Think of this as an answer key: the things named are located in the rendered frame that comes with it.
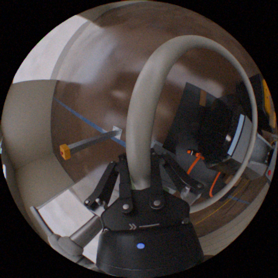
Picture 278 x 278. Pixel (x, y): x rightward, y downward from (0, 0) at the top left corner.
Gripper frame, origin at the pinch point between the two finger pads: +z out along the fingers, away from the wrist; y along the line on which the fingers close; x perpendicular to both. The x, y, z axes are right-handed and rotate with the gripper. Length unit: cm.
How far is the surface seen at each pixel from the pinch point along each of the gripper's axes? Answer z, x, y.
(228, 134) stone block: 19, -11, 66
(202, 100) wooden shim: 87, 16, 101
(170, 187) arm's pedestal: 31, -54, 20
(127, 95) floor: 138, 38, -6
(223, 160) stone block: 17, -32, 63
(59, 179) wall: 223, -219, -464
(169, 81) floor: 112, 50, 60
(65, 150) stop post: 44, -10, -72
